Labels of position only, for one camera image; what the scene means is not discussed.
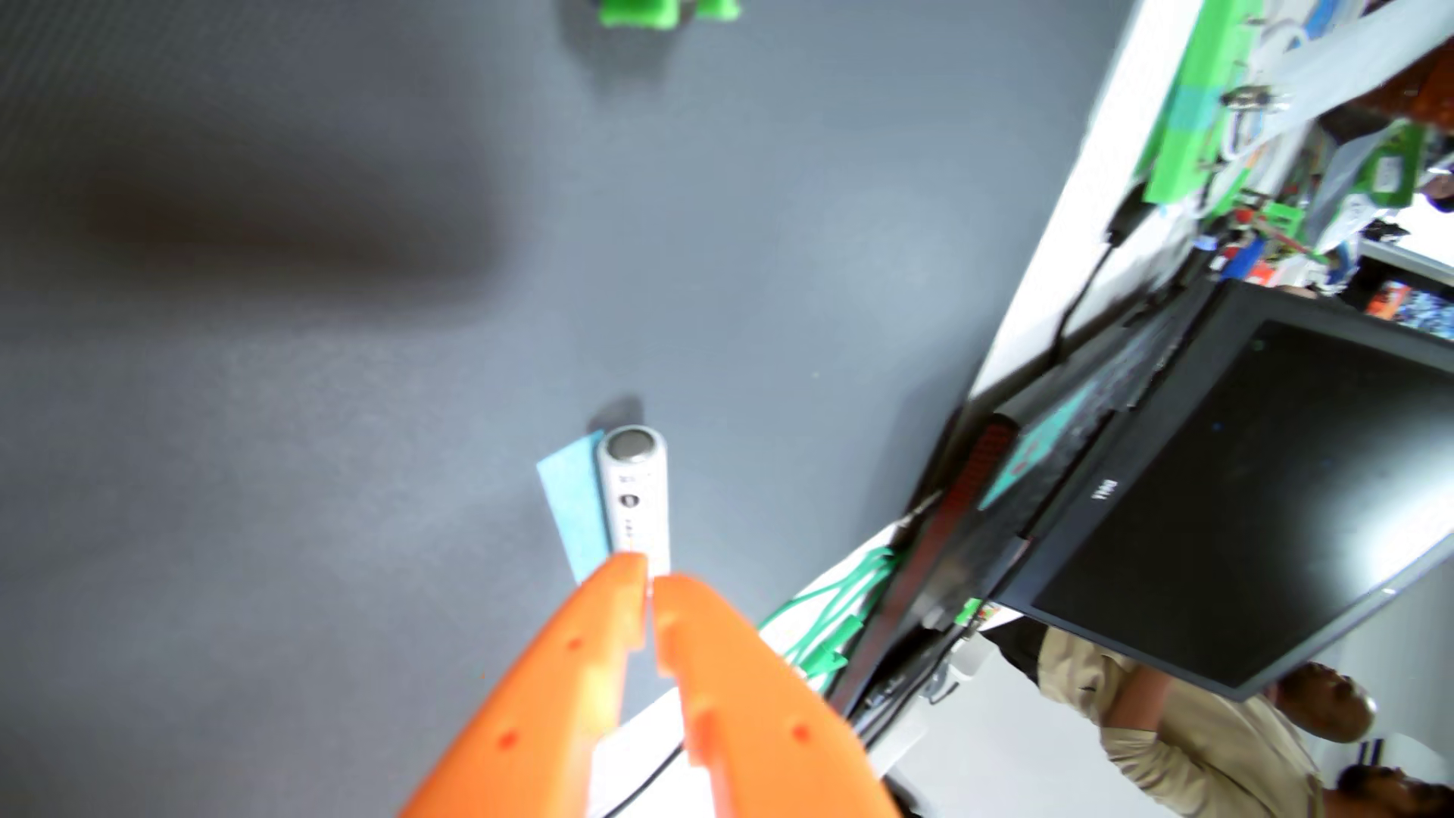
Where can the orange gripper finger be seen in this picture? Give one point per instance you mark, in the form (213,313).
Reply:
(545,704)
(761,727)

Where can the white cylindrical battery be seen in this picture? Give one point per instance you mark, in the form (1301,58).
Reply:
(633,500)

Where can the green battery holder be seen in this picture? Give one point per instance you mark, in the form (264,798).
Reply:
(636,11)

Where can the light blue paper marker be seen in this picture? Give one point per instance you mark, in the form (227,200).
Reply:
(574,511)

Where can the dark grey mat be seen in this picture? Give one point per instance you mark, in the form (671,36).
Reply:
(284,454)

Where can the person in beige shirt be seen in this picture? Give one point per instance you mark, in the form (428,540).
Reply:
(1193,727)

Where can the black Dell laptop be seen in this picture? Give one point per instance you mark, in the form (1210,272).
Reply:
(1227,500)

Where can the small green terminal block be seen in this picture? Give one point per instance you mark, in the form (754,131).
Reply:
(1284,219)

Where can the green block with metal connectors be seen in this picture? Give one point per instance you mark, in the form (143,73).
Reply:
(1193,114)

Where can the pale grey tape strip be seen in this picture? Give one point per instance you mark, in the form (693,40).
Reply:
(1352,57)

